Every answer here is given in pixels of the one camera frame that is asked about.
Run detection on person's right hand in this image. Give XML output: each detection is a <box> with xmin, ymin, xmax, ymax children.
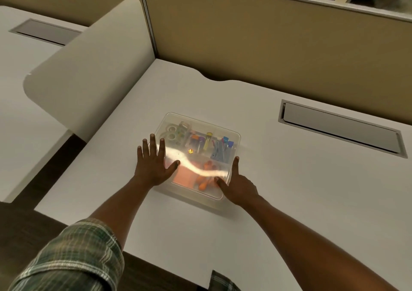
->
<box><xmin>215</xmin><ymin>156</ymin><xmax>260</xmax><ymax>206</ymax></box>

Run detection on person's left hand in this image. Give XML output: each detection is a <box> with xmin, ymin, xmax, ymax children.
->
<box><xmin>133</xmin><ymin>134</ymin><xmax>181</xmax><ymax>187</ymax></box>

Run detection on clear plastic lidded box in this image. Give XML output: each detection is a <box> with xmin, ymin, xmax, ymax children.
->
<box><xmin>151</xmin><ymin>112</ymin><xmax>242</xmax><ymax>209</ymax></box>

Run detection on person's left forearm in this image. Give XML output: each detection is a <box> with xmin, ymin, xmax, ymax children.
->
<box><xmin>88</xmin><ymin>177</ymin><xmax>156</xmax><ymax>253</ymax></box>

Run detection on person's right forearm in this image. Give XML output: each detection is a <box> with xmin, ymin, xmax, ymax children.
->
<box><xmin>247</xmin><ymin>196</ymin><xmax>401</xmax><ymax>291</ymax></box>

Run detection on orange sticky note pad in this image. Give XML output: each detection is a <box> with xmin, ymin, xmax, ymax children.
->
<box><xmin>171</xmin><ymin>167</ymin><xmax>197</xmax><ymax>189</ymax></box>

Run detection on orange plastic tool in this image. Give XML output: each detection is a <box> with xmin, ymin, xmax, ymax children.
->
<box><xmin>197</xmin><ymin>161</ymin><xmax>221</xmax><ymax>191</ymax></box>

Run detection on silver scissors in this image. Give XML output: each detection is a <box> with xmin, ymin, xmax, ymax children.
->
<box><xmin>165</xmin><ymin>124</ymin><xmax>183</xmax><ymax>144</ymax></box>

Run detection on white curved desk divider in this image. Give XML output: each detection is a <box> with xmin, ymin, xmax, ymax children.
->
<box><xmin>23</xmin><ymin>0</ymin><xmax>158</xmax><ymax>143</ymax></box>

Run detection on green plaid shirt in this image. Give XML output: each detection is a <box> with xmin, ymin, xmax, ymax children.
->
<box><xmin>8</xmin><ymin>218</ymin><xmax>242</xmax><ymax>291</ymax></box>

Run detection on tan cubicle partition panel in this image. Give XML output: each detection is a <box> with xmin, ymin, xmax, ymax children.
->
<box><xmin>0</xmin><ymin>0</ymin><xmax>412</xmax><ymax>125</ymax></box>

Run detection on grey desk cable cover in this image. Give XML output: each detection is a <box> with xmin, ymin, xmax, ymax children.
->
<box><xmin>9</xmin><ymin>18</ymin><xmax>85</xmax><ymax>47</ymax></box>
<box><xmin>278</xmin><ymin>99</ymin><xmax>408</xmax><ymax>158</ymax></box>

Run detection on grey metal partition post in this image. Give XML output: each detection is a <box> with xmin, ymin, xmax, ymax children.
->
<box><xmin>137</xmin><ymin>0</ymin><xmax>159</xmax><ymax>59</ymax></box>

